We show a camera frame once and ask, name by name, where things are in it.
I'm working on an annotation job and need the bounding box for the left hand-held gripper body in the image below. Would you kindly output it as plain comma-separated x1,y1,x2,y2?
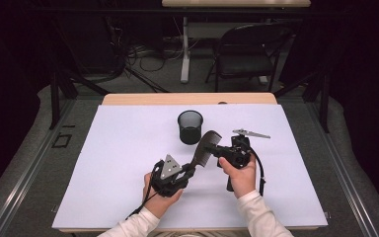
150,153,191,198

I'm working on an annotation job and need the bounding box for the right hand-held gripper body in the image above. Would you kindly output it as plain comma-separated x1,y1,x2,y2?
215,128,272,193

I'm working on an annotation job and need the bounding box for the black comb with handle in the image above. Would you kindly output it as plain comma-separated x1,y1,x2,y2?
189,129,223,173

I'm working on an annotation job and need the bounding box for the black mesh pen cup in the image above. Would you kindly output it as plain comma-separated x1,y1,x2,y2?
177,110,204,146

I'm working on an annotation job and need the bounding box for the person's left hand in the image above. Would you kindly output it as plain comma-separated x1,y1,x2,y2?
142,172,185,220

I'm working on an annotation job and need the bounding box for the person's right hand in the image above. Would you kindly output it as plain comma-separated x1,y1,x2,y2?
218,153,258,199

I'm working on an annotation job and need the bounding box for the white table mat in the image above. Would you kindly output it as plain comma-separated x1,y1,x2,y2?
51,104,329,230

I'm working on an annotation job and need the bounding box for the black metal stand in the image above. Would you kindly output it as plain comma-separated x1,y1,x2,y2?
271,70,332,134
47,19,112,131

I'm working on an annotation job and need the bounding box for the black folding chair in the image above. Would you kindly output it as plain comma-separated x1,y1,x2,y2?
204,23,294,93

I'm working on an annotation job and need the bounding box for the desk with white leg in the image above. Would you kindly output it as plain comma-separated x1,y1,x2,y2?
161,0,312,85

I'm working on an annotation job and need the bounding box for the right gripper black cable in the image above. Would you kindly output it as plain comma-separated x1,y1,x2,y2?
241,139,266,198

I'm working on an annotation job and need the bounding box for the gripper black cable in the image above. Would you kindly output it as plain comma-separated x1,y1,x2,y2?
125,161,166,221
241,139,266,198

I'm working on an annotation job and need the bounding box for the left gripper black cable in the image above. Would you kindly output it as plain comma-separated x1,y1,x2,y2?
125,161,166,221

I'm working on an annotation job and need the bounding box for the bundle of floor cables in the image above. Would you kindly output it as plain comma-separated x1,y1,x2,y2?
103,14,187,95

